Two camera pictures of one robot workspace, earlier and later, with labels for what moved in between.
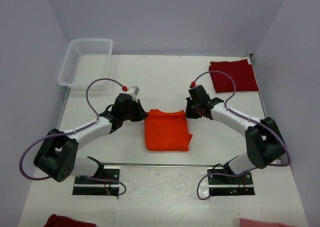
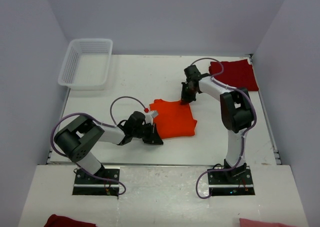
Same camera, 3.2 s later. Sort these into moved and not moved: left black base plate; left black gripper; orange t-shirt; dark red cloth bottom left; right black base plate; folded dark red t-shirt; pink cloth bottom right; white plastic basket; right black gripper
Moved: left black gripper; right black gripper; orange t-shirt
Not moved: folded dark red t-shirt; pink cloth bottom right; right black base plate; dark red cloth bottom left; left black base plate; white plastic basket
